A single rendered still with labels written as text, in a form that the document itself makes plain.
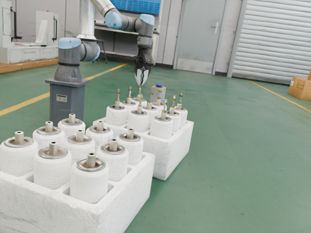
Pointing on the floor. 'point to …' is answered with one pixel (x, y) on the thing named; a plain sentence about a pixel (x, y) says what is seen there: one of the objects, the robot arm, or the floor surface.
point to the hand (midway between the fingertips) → (140, 83)
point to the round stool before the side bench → (103, 49)
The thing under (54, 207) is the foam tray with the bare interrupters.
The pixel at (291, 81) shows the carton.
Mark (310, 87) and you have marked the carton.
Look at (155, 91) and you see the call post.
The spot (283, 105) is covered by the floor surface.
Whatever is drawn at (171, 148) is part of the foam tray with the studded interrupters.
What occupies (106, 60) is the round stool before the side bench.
